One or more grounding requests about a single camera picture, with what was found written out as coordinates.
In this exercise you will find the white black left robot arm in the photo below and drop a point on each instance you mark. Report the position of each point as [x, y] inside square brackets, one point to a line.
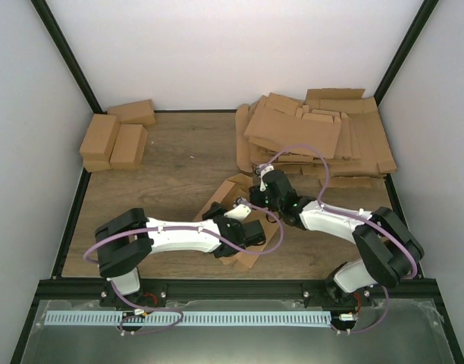
[132, 236]

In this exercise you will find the folded cardboard box left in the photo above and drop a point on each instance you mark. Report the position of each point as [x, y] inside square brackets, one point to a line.
[100, 137]

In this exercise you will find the brown cardboard box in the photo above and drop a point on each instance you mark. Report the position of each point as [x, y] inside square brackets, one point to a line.
[254, 233]

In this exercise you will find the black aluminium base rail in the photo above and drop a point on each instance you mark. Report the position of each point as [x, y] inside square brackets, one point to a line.
[158, 292]

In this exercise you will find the stack of flat cardboard blanks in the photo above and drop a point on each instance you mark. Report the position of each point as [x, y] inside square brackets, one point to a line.
[336, 132]

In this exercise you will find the black frame post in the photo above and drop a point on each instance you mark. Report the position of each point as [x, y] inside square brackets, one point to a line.
[415, 29]
[50, 23]

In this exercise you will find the light blue slotted cable duct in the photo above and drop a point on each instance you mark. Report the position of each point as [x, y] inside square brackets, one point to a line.
[191, 319]

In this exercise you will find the black right frame post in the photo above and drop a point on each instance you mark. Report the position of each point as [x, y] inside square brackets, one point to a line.
[415, 29]

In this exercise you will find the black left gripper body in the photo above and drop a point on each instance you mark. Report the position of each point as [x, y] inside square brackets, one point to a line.
[211, 214]

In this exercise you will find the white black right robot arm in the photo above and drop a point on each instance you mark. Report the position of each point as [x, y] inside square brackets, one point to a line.
[388, 251]

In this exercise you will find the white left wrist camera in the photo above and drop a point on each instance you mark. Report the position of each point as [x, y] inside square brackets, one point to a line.
[240, 210]

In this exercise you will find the black left frame post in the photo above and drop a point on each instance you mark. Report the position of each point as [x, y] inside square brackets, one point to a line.
[50, 23]

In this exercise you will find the folded cardboard box middle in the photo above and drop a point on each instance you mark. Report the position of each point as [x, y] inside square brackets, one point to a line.
[129, 147]

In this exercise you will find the folded cardboard box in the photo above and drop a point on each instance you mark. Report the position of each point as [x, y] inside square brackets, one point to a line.
[100, 137]
[141, 112]
[129, 147]

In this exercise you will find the folded cardboard box back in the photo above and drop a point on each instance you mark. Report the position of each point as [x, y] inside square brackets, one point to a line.
[141, 112]

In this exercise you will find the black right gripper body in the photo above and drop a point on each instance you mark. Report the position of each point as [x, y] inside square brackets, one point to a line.
[274, 205]

